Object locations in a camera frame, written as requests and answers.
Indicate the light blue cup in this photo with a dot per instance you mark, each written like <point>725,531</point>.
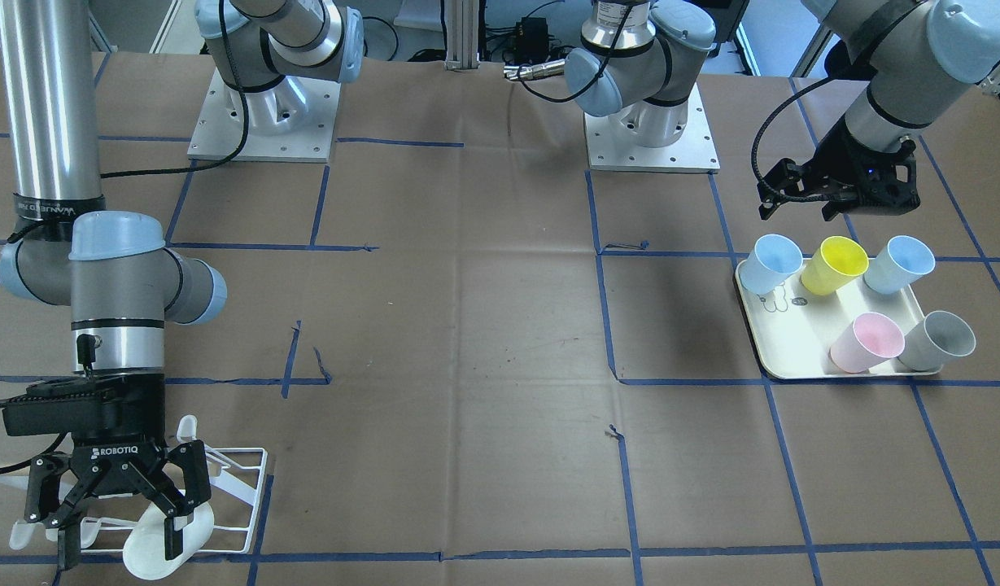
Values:
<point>903,260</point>
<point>774,259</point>

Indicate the cream plastic tray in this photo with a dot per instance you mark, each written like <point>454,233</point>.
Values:
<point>793,329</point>

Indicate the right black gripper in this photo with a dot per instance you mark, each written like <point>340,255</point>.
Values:
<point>119,419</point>

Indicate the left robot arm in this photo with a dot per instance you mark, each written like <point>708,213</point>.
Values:
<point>642,58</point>

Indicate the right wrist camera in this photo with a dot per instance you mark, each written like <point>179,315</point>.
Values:
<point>58,406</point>

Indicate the grey plastic cup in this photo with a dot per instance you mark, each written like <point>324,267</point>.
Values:
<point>940,338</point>

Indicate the white wire cup rack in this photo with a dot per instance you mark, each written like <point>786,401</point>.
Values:
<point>237,477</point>

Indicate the aluminium frame post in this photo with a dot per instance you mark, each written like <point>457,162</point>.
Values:
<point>462,30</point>

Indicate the pink plastic cup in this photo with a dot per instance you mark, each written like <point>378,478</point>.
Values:
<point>872,338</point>

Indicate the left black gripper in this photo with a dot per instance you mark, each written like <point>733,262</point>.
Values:
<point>836,159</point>

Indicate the yellow plastic cup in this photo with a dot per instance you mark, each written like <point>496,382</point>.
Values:
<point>836,263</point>

